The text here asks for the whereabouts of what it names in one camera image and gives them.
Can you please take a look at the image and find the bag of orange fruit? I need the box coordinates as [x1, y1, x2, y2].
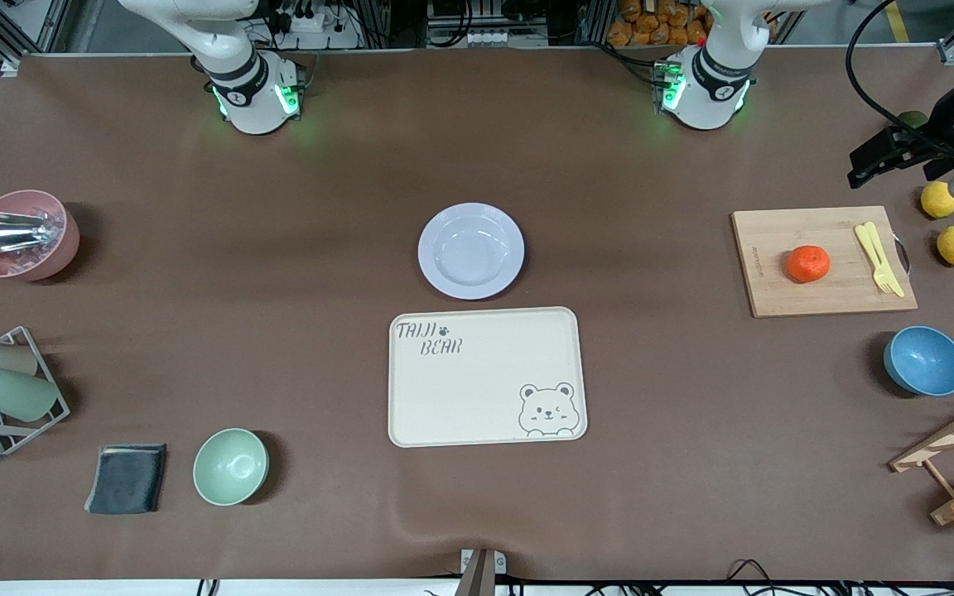
[607, 0, 714, 47]

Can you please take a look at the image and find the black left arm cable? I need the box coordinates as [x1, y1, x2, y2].
[846, 0, 954, 160]

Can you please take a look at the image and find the white socket strip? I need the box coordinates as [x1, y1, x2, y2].
[430, 29, 504, 48]

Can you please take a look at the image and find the white power strip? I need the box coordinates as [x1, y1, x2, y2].
[274, 10, 362, 50]

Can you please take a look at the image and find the yellow plastic fork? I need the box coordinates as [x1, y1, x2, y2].
[854, 223, 897, 296]

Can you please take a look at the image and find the wooden peg rack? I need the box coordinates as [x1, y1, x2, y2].
[889, 389, 954, 526]

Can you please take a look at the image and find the orange mandarin fruit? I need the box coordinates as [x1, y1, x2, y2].
[786, 245, 831, 284]

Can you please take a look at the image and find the mint green cup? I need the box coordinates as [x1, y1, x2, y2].
[0, 367, 60, 423]

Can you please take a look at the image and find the metal table edge bracket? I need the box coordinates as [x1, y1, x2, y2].
[454, 548, 508, 596]

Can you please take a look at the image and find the blue bowl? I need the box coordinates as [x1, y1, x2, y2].
[883, 325, 954, 397]

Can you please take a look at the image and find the cream bear print tray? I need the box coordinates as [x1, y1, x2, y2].
[387, 306, 589, 449]

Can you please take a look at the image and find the lavender round plate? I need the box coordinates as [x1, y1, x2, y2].
[417, 203, 526, 300]

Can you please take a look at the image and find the grey wire cup rack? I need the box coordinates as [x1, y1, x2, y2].
[0, 325, 72, 456]

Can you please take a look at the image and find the wooden cutting board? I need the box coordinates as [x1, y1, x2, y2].
[730, 205, 919, 319]

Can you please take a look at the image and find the pink bowl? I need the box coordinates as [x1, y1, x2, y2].
[0, 190, 80, 282]

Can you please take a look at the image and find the dark grey folded cloth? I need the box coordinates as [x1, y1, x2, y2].
[84, 444, 168, 516]

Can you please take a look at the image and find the mint green bowl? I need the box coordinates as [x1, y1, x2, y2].
[192, 427, 270, 507]

